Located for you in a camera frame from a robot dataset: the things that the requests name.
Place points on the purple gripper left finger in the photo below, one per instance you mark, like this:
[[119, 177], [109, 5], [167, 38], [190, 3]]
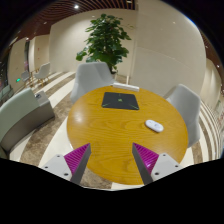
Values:
[[71, 166]]

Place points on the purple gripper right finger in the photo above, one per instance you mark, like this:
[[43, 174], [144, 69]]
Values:
[[153, 166]]

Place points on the white computer mouse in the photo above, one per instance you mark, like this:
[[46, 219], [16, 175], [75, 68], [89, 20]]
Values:
[[155, 126]]

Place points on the black mouse pad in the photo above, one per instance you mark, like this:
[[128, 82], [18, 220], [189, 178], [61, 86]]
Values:
[[119, 101]]

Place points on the round wooden table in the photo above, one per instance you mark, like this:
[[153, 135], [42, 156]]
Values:
[[112, 132]]

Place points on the grey chair at right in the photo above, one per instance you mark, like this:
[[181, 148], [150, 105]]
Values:
[[187, 103]]

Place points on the grey green sofa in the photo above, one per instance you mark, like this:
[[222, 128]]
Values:
[[20, 115]]

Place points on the white power strip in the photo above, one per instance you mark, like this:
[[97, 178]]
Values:
[[126, 87]]

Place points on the grey chair behind table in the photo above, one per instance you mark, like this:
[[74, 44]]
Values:
[[90, 76]]

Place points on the white lounge chair far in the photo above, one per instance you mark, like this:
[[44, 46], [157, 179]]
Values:
[[43, 72]]

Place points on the grey lounge chair far left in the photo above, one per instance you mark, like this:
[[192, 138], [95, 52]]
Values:
[[25, 76]]

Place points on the large green potted plant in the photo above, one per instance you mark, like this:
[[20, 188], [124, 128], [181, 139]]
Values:
[[104, 43]]

